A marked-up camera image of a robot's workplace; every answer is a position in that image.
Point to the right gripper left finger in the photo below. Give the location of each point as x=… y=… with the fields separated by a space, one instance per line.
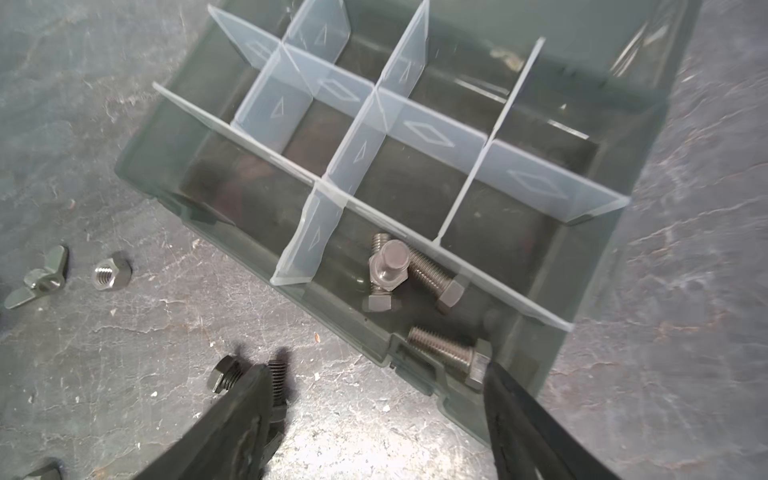
x=228 y=442

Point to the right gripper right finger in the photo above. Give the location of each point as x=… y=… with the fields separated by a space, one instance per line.
x=526 y=441

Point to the silver hex bolt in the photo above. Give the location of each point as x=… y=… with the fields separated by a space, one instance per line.
x=446 y=289

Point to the black screw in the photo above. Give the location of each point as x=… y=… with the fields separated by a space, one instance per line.
x=279 y=370

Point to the black flange bolt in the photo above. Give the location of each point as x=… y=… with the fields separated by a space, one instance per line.
x=224 y=375

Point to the silver hex nut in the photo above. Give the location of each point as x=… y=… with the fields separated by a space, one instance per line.
x=112 y=273

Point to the silver wing nut right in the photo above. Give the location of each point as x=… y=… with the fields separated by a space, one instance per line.
x=41 y=282

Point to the grey compartment organizer box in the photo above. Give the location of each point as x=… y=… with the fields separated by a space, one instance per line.
x=502 y=139

